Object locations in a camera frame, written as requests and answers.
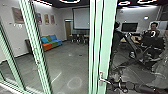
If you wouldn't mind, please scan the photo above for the silver door handle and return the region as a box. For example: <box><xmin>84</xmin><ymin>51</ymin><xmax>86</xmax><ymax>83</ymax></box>
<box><xmin>98</xmin><ymin>71</ymin><xmax>113</xmax><ymax>85</ymax></box>

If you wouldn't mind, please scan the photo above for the person in dark clothes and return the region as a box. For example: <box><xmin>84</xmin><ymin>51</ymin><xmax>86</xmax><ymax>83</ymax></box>
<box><xmin>143</xmin><ymin>21</ymin><xmax>163</xmax><ymax>39</ymax></box>

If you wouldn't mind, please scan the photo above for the green framed glass door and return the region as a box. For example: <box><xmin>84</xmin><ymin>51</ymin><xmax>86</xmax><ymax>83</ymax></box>
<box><xmin>0</xmin><ymin>0</ymin><xmax>119</xmax><ymax>94</ymax></box>

